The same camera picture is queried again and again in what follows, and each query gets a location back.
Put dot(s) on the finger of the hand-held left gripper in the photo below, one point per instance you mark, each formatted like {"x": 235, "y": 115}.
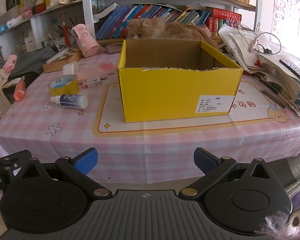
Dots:
{"x": 15, "y": 158}

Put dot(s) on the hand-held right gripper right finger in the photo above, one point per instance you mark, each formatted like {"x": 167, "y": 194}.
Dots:
{"x": 205, "y": 160}

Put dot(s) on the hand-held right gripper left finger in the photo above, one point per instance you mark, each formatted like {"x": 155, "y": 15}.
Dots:
{"x": 86, "y": 161}

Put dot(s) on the white spray bottle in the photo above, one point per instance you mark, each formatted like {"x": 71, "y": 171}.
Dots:
{"x": 72, "y": 101}

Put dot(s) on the yellow cardboard box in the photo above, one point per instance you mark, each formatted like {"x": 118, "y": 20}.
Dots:
{"x": 170, "y": 95}

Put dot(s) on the yellow tape roll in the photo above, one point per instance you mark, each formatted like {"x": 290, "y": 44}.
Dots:
{"x": 65, "y": 87}

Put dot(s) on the small white staple box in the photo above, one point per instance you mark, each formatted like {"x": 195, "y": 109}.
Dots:
{"x": 92, "y": 83}

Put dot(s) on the pink knitted glove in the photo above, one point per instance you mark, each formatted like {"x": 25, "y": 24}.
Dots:
{"x": 92, "y": 75}

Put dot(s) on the cream cloth bag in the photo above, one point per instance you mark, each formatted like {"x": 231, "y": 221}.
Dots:
{"x": 0, "y": 97}

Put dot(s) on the brown pen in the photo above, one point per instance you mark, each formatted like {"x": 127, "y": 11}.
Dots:
{"x": 272, "y": 98}

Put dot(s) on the grey clothing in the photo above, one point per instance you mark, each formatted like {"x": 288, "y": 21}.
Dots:
{"x": 27, "y": 60}

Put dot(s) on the purple fluffy sleeve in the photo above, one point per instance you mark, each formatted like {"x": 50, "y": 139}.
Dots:
{"x": 277, "y": 220}

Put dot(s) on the grey knitted cloth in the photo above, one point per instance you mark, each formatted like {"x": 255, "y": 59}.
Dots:
{"x": 298, "y": 170}

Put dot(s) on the black pen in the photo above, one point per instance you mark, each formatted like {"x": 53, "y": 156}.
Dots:
{"x": 265, "y": 85}

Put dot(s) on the wooden chess board box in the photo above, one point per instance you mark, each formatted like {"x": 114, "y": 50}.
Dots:
{"x": 57, "y": 63}

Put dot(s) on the white box with red label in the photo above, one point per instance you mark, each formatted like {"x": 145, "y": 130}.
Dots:
{"x": 30, "y": 44}

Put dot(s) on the white ruler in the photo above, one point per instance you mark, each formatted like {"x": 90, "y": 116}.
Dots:
{"x": 56, "y": 56}

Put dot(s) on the pile of papers and books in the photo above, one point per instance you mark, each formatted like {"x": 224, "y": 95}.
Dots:
{"x": 242, "y": 52}

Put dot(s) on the dusty pink cloth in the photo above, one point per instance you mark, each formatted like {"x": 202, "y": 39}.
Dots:
{"x": 113, "y": 48}

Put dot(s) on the blue tissue pack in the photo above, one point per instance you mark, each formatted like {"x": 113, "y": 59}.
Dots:
{"x": 0, "y": 29}

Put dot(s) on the pink cylindrical pencil case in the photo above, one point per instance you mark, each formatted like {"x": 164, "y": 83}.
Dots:
{"x": 86, "y": 41}

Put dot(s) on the black smartphone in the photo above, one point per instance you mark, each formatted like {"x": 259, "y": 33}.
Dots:
{"x": 292, "y": 70}

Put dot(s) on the black charger plug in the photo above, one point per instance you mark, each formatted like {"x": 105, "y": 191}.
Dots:
{"x": 267, "y": 51}

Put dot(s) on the white flat box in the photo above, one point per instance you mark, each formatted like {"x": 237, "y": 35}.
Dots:
{"x": 14, "y": 21}

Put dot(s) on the pen holder with pens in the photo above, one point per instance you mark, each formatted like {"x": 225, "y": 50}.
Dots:
{"x": 57, "y": 36}

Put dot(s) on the orange fluffy cat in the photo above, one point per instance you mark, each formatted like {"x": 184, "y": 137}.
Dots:
{"x": 165, "y": 30}

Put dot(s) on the pink box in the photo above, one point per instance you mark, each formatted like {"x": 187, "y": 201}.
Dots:
{"x": 27, "y": 13}

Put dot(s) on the row of colourful books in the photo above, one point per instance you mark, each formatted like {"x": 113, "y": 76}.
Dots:
{"x": 120, "y": 22}

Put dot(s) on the red lidded jar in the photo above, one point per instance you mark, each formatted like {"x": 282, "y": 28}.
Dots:
{"x": 40, "y": 6}

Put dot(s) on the white bookshelf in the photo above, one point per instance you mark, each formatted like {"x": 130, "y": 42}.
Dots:
{"x": 86, "y": 5}

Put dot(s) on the alphabet wall poster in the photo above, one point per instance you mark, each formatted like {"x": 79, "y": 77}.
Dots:
{"x": 282, "y": 5}

